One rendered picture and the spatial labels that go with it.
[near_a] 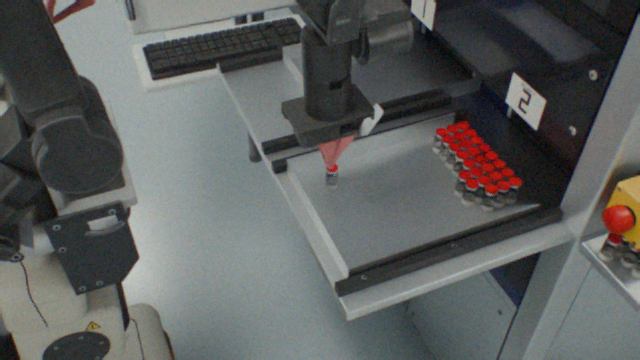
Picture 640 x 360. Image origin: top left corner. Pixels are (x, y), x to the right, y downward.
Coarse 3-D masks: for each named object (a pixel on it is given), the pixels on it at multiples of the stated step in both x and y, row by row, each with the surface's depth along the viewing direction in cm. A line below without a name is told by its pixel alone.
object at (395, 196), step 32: (416, 128) 113; (288, 160) 106; (320, 160) 109; (352, 160) 110; (384, 160) 110; (416, 160) 110; (320, 192) 105; (352, 192) 105; (384, 192) 105; (416, 192) 105; (448, 192) 105; (320, 224) 96; (352, 224) 99; (384, 224) 99; (416, 224) 99; (448, 224) 99; (480, 224) 95; (352, 256) 95; (384, 256) 90
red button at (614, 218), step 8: (608, 208) 85; (616, 208) 84; (624, 208) 84; (608, 216) 85; (616, 216) 83; (624, 216) 83; (608, 224) 85; (616, 224) 84; (624, 224) 83; (632, 224) 83; (616, 232) 84; (624, 232) 84
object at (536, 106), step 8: (512, 80) 102; (520, 80) 100; (512, 88) 102; (520, 88) 100; (528, 88) 98; (512, 96) 103; (520, 96) 101; (536, 96) 97; (512, 104) 104; (536, 104) 98; (544, 104) 96; (520, 112) 102; (528, 112) 100; (536, 112) 98; (528, 120) 101; (536, 120) 99; (536, 128) 99
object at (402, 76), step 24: (288, 48) 132; (432, 48) 137; (360, 72) 130; (384, 72) 130; (408, 72) 130; (432, 72) 130; (456, 72) 130; (384, 96) 124; (408, 96) 119; (432, 96) 122
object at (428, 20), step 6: (414, 0) 125; (420, 0) 123; (426, 0) 121; (432, 0) 119; (414, 6) 126; (420, 6) 123; (426, 6) 121; (432, 6) 119; (414, 12) 126; (420, 12) 124; (426, 12) 122; (432, 12) 120; (420, 18) 125; (426, 18) 122; (432, 18) 120; (426, 24) 123; (432, 24) 121
